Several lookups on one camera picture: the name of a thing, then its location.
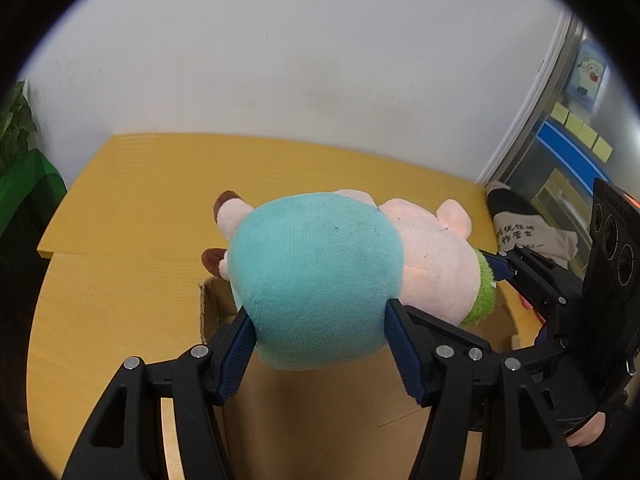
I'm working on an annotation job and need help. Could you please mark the pink and teal plush toy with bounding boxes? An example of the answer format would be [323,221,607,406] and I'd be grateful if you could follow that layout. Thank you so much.
[201,187,501,372]

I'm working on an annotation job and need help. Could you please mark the person's right forearm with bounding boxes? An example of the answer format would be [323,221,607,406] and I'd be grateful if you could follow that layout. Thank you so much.
[566,411,609,449]

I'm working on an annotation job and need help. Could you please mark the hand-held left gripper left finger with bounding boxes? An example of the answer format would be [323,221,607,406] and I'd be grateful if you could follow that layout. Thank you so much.
[60,307,257,480]

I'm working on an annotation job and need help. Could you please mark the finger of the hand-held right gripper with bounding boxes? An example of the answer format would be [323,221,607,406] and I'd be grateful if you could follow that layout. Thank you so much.
[527,336,572,376]
[482,245,586,311]

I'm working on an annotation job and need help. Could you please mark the large potted green plant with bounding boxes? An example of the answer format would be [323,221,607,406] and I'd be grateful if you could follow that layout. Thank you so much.
[0,80,39,171]

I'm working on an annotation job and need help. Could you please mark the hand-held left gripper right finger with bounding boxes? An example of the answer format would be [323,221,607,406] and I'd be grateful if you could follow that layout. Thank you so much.
[384,299,583,480]

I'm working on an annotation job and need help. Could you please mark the brown cardboard box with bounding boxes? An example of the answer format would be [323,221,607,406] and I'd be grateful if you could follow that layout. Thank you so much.
[197,276,521,480]

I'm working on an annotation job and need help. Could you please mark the white printed cloth bag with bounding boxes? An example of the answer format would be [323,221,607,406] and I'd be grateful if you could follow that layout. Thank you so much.
[487,182,581,272]

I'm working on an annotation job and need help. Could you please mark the glass door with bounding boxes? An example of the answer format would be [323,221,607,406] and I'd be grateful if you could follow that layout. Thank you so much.
[475,10,640,281]

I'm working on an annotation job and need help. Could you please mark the cartoon sheep sticker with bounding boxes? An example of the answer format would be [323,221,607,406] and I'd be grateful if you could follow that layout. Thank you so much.
[565,42,609,111]

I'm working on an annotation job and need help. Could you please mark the green tablecloth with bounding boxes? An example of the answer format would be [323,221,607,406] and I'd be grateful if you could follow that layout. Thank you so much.
[0,150,68,241]

